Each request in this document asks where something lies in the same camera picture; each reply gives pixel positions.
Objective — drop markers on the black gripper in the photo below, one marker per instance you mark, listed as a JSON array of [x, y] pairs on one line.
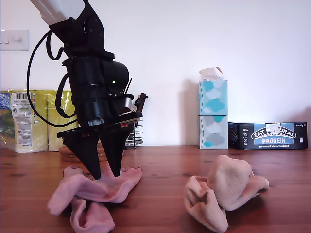
[[97, 114]]

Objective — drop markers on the pink frilled sock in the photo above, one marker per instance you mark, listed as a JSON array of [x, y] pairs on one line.
[[92, 218], [121, 187]]

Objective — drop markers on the cream ribbed sock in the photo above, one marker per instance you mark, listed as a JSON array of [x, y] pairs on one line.
[[261, 185], [230, 184]]

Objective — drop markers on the black chopstick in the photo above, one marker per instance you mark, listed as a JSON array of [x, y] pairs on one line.
[[129, 85]]

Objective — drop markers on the yellow paper towel pack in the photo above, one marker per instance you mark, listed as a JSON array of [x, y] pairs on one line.
[[22, 121]]

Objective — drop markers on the tissue box grey clouds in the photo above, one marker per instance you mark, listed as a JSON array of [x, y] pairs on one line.
[[213, 132]]

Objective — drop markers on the tissue box teal clouds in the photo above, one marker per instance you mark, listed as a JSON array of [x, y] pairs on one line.
[[213, 97]]

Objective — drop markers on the white tissue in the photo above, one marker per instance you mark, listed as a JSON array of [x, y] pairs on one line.
[[209, 72]]

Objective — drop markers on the black protein bar box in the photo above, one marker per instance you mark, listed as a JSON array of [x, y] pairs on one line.
[[267, 140]]

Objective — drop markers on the white light switch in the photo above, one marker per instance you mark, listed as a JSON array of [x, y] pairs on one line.
[[14, 40]]

